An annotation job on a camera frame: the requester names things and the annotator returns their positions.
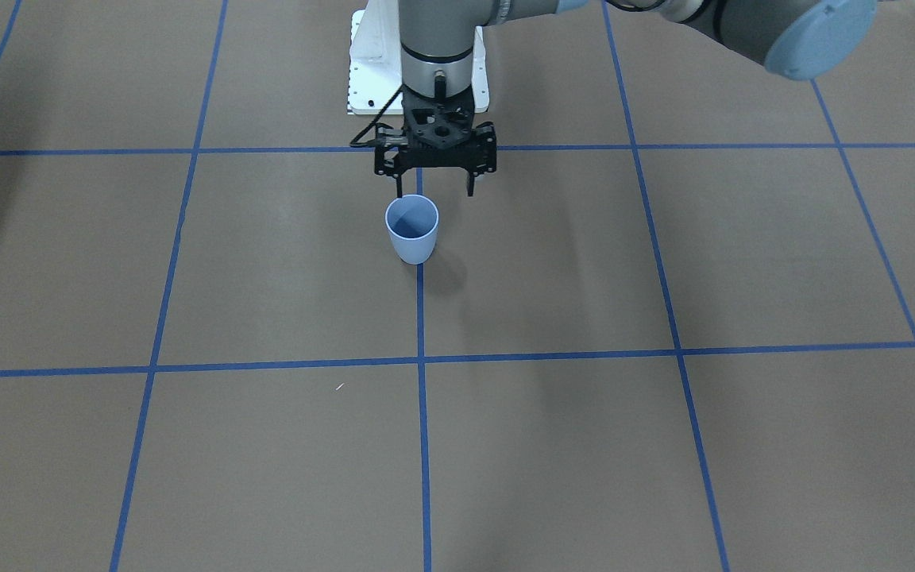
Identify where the light blue plastic cup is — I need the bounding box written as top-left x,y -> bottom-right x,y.
384,193 -> 440,265

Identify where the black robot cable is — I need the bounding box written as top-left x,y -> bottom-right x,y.
349,86 -> 406,149

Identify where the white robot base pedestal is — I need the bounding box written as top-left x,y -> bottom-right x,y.
346,1 -> 491,116

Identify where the brown paper table cover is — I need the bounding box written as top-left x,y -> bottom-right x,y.
0,1 -> 915,571

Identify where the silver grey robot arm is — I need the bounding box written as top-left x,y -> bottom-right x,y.
349,1 -> 878,195

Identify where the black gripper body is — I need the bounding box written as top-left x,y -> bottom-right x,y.
373,88 -> 497,179

